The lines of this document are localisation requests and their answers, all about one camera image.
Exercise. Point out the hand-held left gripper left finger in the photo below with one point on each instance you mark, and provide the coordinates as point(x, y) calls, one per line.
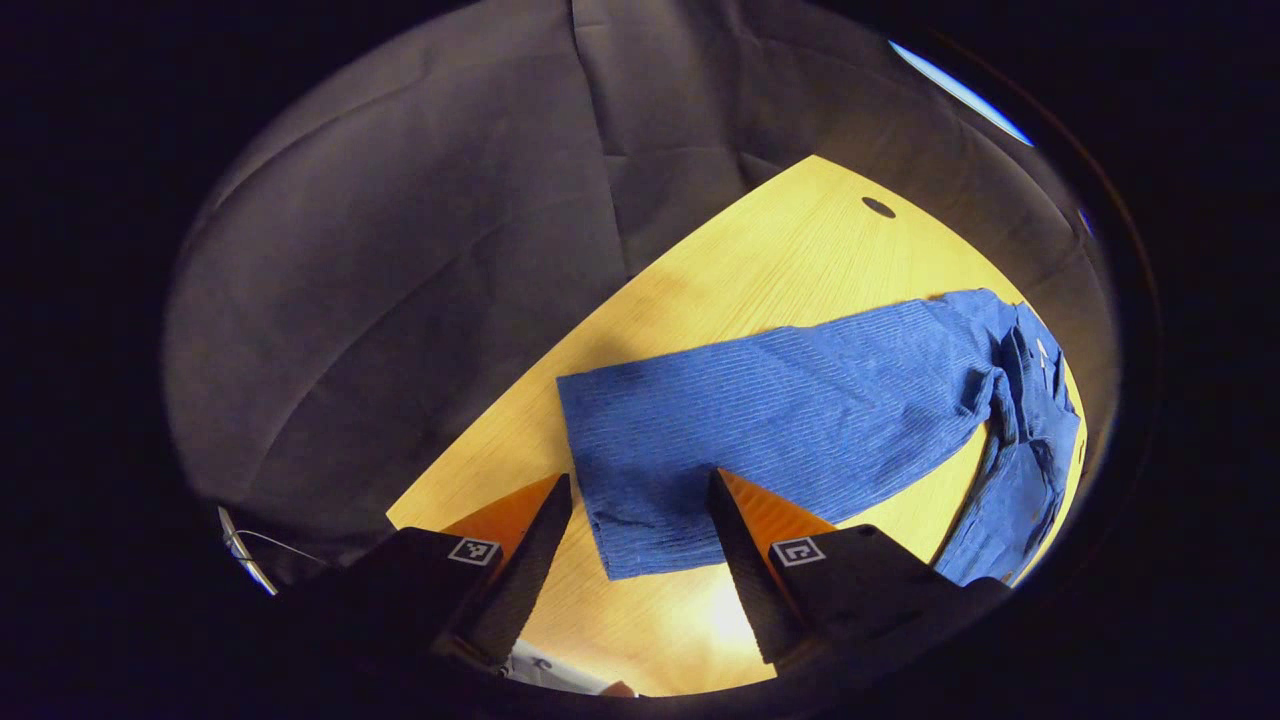
point(520, 590)

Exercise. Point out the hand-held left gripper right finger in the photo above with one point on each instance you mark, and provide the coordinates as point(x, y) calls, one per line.
point(750, 580)

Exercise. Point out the blue knit garment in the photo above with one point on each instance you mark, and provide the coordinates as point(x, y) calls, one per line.
point(800, 420)

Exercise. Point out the white printed cloth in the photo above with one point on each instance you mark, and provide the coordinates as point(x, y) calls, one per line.
point(550, 670)

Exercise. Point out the black backdrop cloth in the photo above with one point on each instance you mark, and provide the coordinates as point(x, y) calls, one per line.
point(400, 300)

